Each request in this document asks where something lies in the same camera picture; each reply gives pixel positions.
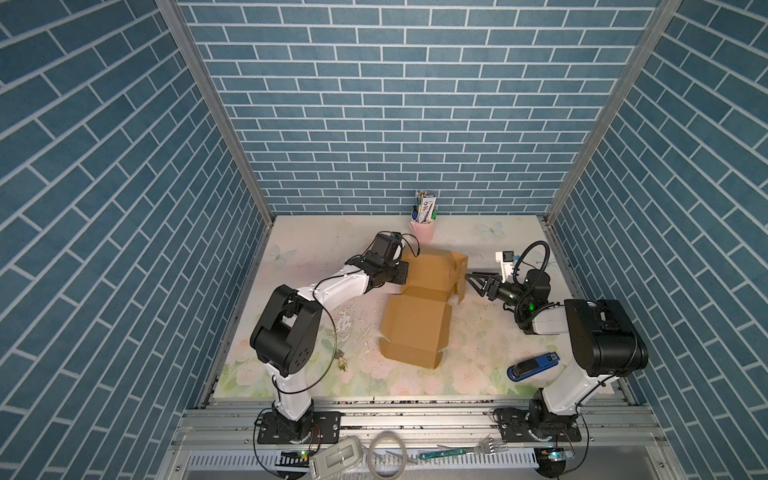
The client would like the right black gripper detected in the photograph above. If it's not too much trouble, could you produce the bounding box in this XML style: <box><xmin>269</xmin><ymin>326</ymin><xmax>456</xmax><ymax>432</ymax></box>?
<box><xmin>466</xmin><ymin>273</ymin><xmax>529</xmax><ymax>312</ymax></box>

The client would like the brown cardboard paper box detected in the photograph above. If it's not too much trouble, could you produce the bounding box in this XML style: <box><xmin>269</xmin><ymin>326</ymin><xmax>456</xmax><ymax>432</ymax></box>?
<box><xmin>379</xmin><ymin>249</ymin><xmax>468</xmax><ymax>369</ymax></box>

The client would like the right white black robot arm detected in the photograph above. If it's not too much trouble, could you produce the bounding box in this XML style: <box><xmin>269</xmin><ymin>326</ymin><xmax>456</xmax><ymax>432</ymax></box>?
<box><xmin>465</xmin><ymin>240</ymin><xmax>649</xmax><ymax>443</ymax></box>

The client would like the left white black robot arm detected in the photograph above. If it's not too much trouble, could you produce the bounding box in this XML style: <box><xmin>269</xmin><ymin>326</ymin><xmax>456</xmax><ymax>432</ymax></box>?
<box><xmin>249</xmin><ymin>231</ymin><xmax>420</xmax><ymax>426</ymax></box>

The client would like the pink pen holder cup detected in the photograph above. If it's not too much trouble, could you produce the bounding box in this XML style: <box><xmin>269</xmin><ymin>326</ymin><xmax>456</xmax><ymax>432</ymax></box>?
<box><xmin>409</xmin><ymin>220</ymin><xmax>436</xmax><ymax>244</ymax></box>

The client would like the blue black stapler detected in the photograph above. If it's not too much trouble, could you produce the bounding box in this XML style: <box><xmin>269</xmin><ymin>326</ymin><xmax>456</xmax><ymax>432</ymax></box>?
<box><xmin>507</xmin><ymin>352</ymin><xmax>560</xmax><ymax>382</ymax></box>

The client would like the floral table mat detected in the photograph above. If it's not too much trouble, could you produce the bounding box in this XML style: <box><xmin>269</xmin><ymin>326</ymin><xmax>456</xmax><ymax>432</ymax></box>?
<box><xmin>214</xmin><ymin>215</ymin><xmax>572</xmax><ymax>400</ymax></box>

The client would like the silver fork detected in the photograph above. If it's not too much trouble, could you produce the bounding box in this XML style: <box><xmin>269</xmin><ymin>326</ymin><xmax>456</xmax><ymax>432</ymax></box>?
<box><xmin>438</xmin><ymin>436</ymin><xmax>507</xmax><ymax>456</ymax></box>

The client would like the white plastic device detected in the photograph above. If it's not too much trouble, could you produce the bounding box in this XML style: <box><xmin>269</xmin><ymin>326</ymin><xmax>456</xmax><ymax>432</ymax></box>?
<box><xmin>309</xmin><ymin>437</ymin><xmax>363</xmax><ymax>480</ymax></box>

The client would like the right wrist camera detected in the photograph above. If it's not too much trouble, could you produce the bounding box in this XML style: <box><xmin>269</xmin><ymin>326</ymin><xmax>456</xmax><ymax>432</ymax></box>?
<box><xmin>495</xmin><ymin>250</ymin><xmax>517</xmax><ymax>282</ymax></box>

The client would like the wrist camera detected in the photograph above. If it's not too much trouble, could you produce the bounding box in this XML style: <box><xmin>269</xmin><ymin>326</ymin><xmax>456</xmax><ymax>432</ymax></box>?
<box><xmin>385</xmin><ymin>232</ymin><xmax>403</xmax><ymax>249</ymax></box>
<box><xmin>495</xmin><ymin>250</ymin><xmax>517</xmax><ymax>282</ymax></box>

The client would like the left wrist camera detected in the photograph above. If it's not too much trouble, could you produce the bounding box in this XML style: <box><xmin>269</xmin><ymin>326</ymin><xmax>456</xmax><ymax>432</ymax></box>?
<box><xmin>385</xmin><ymin>232</ymin><xmax>403</xmax><ymax>249</ymax></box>

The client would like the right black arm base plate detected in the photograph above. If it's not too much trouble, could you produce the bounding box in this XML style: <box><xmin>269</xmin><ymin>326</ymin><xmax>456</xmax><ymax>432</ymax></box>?
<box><xmin>492</xmin><ymin>407</ymin><xmax>582</xmax><ymax>443</ymax></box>

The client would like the coiled grey cable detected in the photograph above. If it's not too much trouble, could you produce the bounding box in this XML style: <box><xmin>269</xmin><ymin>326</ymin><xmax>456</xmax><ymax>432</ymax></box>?
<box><xmin>365</xmin><ymin>430</ymin><xmax>409</xmax><ymax>480</ymax></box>

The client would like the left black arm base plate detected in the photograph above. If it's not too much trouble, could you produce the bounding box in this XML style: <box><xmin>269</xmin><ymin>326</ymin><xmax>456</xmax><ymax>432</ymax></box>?
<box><xmin>256</xmin><ymin>409</ymin><xmax>342</xmax><ymax>445</ymax></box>

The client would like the green handled tool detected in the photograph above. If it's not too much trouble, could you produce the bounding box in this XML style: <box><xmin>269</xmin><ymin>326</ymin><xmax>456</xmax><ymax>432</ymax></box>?
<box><xmin>418</xmin><ymin>448</ymin><xmax>470</xmax><ymax>461</ymax></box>

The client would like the aluminium frame rail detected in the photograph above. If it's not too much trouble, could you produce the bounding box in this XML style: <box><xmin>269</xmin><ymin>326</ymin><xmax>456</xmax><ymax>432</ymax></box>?
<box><xmin>158</xmin><ymin>395</ymin><xmax>684</xmax><ymax>479</ymax></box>

